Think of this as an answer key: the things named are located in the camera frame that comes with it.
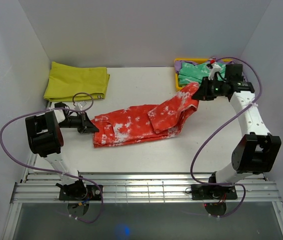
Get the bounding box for red tie-dye trousers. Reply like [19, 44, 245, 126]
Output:
[92, 82, 200, 148]

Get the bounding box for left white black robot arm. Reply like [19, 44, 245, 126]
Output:
[25, 102, 99, 200]

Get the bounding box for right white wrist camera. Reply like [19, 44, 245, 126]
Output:
[206, 58, 222, 80]

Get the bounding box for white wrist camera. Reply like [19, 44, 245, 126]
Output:
[74, 101, 87, 112]
[206, 58, 222, 80]

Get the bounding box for yellow plastic bin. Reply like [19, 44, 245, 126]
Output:
[173, 57, 232, 92]

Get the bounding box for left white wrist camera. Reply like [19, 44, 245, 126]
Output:
[74, 101, 87, 112]

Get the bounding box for folded yellow-green trousers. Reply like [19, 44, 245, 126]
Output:
[43, 61, 110, 102]

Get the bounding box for purple striped garment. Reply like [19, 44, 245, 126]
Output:
[174, 57, 234, 73]

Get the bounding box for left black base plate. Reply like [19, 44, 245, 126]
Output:
[58, 184, 104, 202]

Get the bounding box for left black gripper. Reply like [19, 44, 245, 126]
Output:
[58, 111, 99, 134]

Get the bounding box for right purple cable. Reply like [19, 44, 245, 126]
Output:
[183, 56, 263, 219]

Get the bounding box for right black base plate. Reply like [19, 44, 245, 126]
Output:
[185, 184, 238, 200]

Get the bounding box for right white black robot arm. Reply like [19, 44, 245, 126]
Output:
[190, 61, 282, 201]

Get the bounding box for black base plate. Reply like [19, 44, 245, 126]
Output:
[58, 184, 104, 202]
[185, 184, 238, 200]

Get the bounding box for aluminium rail frame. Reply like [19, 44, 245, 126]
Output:
[4, 98, 283, 240]

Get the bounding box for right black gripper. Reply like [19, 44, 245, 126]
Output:
[191, 76, 226, 101]

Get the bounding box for purple cable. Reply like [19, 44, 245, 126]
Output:
[0, 92, 105, 224]
[183, 56, 263, 219]

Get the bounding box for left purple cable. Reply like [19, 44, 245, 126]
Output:
[0, 92, 105, 224]

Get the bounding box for green tie-dye trousers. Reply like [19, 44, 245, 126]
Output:
[177, 61, 230, 87]

